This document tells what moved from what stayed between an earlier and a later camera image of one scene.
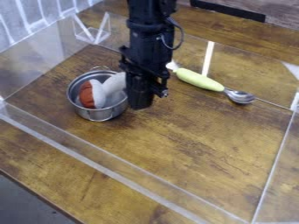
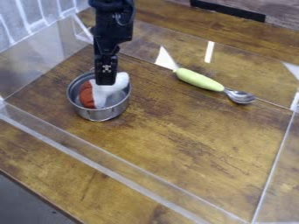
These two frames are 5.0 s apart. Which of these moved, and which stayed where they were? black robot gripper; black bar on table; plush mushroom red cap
Moved: black robot gripper
Stayed: plush mushroom red cap; black bar on table
